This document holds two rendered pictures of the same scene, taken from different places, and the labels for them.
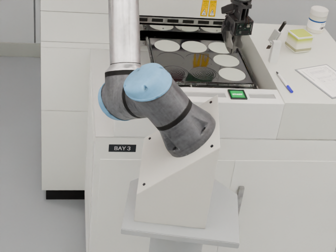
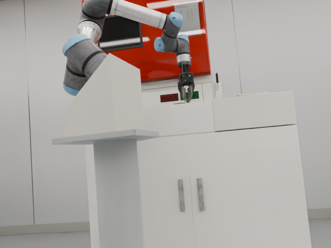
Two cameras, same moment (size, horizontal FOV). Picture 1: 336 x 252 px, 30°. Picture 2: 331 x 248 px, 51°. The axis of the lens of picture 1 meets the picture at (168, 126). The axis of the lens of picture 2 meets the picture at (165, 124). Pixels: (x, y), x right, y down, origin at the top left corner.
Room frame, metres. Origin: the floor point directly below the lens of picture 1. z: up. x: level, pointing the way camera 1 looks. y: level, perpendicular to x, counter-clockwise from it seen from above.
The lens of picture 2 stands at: (0.27, -0.69, 0.72)
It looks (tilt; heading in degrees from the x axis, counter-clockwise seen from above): 5 degrees up; 20
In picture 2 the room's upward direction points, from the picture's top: 5 degrees counter-clockwise
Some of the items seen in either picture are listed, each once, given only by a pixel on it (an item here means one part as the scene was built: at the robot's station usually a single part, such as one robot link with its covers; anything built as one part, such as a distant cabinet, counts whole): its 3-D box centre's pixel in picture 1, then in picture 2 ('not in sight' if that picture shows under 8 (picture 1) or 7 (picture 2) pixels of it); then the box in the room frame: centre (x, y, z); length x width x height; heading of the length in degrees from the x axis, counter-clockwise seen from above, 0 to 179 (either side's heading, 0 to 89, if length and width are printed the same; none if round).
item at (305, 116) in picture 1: (302, 76); (248, 118); (2.12, -0.48, 0.89); 0.62 x 0.35 x 0.14; 11
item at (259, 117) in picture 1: (197, 112); (154, 122); (1.78, -0.09, 0.89); 0.55 x 0.09 x 0.14; 101
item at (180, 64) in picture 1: (198, 60); not in sight; (2.15, -0.08, 0.90); 0.34 x 0.34 x 0.01; 11
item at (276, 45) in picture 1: (275, 43); (218, 94); (2.08, -0.35, 1.03); 0.06 x 0.04 x 0.13; 11
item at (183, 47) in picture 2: not in sight; (182, 46); (2.01, -0.19, 1.31); 0.09 x 0.08 x 0.11; 136
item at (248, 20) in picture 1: (239, 15); (185, 74); (2.01, -0.19, 1.15); 0.09 x 0.08 x 0.12; 21
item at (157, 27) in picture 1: (186, 36); not in sight; (2.35, -0.03, 0.89); 0.44 x 0.02 x 0.10; 101
